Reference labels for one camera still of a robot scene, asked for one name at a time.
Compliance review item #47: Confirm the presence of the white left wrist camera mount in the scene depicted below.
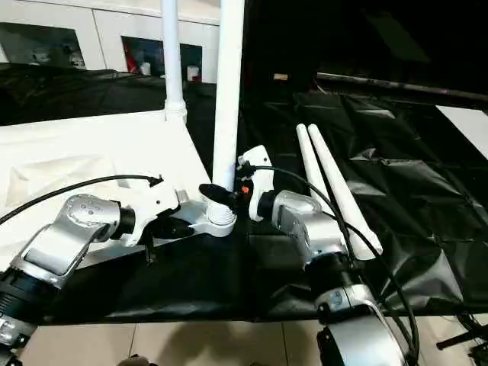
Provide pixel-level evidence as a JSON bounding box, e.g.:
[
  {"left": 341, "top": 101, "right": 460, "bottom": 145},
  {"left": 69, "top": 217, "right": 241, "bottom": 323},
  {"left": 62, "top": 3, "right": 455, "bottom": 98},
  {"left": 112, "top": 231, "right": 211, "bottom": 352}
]
[{"left": 120, "top": 177, "right": 181, "bottom": 248}]

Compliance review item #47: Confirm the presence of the long black rod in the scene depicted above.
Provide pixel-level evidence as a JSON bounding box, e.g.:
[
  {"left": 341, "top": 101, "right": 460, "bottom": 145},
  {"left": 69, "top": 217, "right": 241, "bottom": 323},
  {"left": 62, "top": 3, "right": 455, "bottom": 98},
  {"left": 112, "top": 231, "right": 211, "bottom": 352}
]
[{"left": 316, "top": 71, "right": 488, "bottom": 103}]

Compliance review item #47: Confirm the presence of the white glass-door cabinet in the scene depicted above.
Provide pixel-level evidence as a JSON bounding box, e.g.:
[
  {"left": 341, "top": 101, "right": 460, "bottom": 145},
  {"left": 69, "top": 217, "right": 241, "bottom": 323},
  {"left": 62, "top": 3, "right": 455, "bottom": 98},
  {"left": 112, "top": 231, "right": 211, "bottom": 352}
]
[{"left": 0, "top": 0, "right": 226, "bottom": 83}]

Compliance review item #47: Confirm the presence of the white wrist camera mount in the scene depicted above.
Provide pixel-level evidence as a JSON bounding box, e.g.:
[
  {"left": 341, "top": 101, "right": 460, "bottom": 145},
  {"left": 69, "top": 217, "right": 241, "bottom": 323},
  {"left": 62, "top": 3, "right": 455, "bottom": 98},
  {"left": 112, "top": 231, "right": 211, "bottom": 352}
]
[
  {"left": 236, "top": 144, "right": 276, "bottom": 222},
  {"left": 120, "top": 177, "right": 181, "bottom": 248}
]

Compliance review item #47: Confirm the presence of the white paper sheet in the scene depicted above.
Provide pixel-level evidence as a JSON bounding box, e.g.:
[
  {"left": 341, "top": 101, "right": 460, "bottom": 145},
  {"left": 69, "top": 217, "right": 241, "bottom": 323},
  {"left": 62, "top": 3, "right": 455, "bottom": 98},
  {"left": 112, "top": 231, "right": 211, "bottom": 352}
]
[{"left": 434, "top": 104, "right": 488, "bottom": 169}]

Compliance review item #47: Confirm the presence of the white plastic table top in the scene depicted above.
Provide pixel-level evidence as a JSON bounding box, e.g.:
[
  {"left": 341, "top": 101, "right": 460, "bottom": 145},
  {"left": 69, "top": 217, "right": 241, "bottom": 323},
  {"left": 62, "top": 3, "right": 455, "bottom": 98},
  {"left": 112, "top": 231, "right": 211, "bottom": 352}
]
[{"left": 0, "top": 108, "right": 236, "bottom": 274}]

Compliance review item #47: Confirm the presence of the black right camera cable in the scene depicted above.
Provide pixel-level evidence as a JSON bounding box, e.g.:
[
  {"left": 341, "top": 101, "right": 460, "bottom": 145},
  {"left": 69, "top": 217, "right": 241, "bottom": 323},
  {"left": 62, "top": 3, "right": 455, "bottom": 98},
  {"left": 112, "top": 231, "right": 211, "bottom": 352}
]
[{"left": 243, "top": 162, "right": 421, "bottom": 366}]

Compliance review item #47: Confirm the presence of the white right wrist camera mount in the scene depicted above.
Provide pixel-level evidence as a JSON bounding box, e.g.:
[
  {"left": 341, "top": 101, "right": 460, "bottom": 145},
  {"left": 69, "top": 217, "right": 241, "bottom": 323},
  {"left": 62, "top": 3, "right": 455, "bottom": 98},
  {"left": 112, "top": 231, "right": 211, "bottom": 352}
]
[{"left": 236, "top": 144, "right": 276, "bottom": 222}]

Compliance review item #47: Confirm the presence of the black metal stand leg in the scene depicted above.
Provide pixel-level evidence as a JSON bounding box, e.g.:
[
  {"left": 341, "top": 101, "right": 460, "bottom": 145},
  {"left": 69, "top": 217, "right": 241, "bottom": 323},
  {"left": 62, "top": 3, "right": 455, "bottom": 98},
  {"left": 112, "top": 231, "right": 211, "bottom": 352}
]
[{"left": 436, "top": 328, "right": 488, "bottom": 351}]

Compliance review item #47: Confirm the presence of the white plastic table leg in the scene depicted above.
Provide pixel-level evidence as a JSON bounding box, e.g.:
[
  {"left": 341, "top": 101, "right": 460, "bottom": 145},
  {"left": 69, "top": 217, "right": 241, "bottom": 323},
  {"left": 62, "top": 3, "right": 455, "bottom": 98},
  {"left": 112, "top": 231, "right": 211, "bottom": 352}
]
[
  {"left": 296, "top": 124, "right": 326, "bottom": 200},
  {"left": 307, "top": 123, "right": 384, "bottom": 261},
  {"left": 207, "top": 0, "right": 246, "bottom": 226},
  {"left": 159, "top": 0, "right": 188, "bottom": 125}
]

